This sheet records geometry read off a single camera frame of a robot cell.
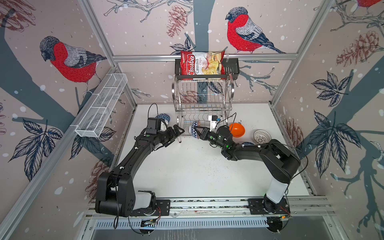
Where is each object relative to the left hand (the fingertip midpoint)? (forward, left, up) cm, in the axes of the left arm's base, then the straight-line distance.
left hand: (179, 134), depth 82 cm
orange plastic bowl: (+13, -38, -15) cm, 43 cm away
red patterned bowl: (+2, -7, +1) cm, 7 cm away
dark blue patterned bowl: (+24, +14, -13) cm, 31 cm away
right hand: (+1, -7, +1) cm, 7 cm away
